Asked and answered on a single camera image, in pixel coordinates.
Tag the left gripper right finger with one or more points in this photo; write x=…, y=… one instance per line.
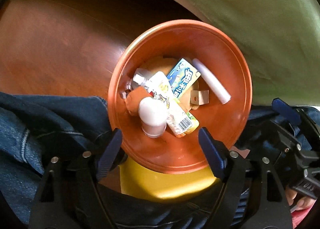
x=251, y=196

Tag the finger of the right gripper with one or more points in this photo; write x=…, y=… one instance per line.
x=286, y=111

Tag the blue jeans legs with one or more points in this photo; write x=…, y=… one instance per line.
x=35, y=128

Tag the blue white milk carton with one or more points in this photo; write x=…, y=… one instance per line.
x=182, y=76

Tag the green blanket bed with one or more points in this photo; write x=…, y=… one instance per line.
x=279, y=40

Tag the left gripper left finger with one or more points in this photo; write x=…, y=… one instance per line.
x=68, y=196

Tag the orange plush toy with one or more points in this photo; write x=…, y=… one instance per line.
x=134, y=98

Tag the red patterned sleeve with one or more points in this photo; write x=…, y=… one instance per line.
x=306, y=218

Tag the white cylinder cup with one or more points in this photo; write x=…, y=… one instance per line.
x=153, y=115

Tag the person right hand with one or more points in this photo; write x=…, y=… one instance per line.
x=296, y=202

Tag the yellow stool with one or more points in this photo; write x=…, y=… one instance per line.
x=142, y=183

